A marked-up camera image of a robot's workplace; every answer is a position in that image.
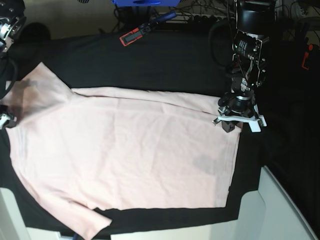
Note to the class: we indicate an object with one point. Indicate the black table cloth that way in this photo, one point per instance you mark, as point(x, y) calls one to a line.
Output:
point(181, 62)

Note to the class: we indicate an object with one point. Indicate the orange blue clamp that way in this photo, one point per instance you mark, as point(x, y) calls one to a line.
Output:
point(145, 28)
point(301, 45)

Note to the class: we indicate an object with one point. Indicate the orange blue clamp right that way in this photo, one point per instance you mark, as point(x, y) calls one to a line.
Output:
point(301, 45)

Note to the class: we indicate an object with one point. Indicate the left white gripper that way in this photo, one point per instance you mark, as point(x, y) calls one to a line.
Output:
point(233, 111)

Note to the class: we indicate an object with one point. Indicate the black power strip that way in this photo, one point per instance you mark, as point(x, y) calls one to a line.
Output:
point(196, 19)

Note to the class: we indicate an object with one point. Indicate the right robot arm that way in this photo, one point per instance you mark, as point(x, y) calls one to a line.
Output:
point(12, 20)

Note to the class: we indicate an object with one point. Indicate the white table frame left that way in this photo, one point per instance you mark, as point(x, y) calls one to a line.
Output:
point(12, 226)

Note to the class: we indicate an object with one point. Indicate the orange blue clamp top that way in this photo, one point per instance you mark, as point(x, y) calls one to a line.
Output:
point(145, 28)

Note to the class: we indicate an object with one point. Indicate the blue plastic box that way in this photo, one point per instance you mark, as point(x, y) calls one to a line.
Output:
point(146, 3)

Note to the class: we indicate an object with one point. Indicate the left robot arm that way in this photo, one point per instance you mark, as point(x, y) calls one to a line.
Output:
point(250, 39)

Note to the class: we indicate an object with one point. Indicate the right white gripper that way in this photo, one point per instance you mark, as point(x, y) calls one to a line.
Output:
point(6, 118)

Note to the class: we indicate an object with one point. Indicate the pink T-shirt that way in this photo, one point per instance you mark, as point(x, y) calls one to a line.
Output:
point(78, 150)

